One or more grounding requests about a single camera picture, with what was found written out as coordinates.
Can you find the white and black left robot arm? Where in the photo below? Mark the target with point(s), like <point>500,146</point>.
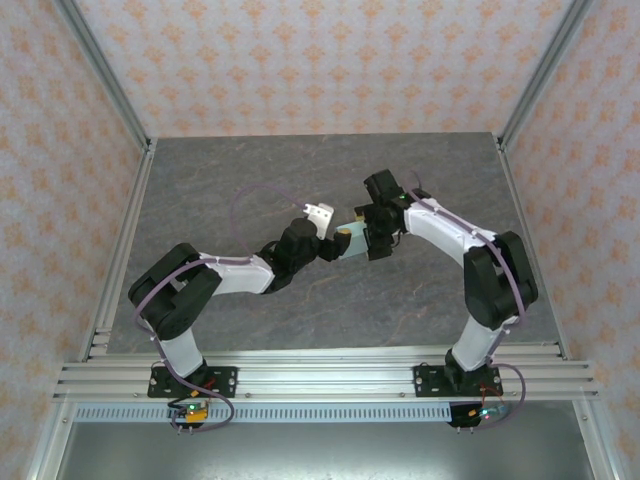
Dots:
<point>240,275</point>

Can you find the narrow aluminium table edge rail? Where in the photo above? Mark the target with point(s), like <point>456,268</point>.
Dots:
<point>325,354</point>

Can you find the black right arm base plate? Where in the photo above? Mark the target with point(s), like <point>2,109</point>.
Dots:
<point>425,382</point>

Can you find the aluminium frame post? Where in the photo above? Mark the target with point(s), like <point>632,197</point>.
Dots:
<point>542,75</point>
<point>105,75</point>

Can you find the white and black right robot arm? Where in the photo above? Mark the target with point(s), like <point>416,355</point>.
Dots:
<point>440,230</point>

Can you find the grey metal shelf panel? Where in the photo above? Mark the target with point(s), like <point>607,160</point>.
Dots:
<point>325,452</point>

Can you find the wide aluminium base rail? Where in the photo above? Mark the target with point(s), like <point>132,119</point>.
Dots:
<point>325,380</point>

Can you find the light teal paper box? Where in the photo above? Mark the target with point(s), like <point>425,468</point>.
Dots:
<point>357,243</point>

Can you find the aluminium table side rail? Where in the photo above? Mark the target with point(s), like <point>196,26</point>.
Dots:
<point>122,250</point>
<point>532,250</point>

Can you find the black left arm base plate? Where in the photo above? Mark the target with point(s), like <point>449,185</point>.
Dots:
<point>225,380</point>

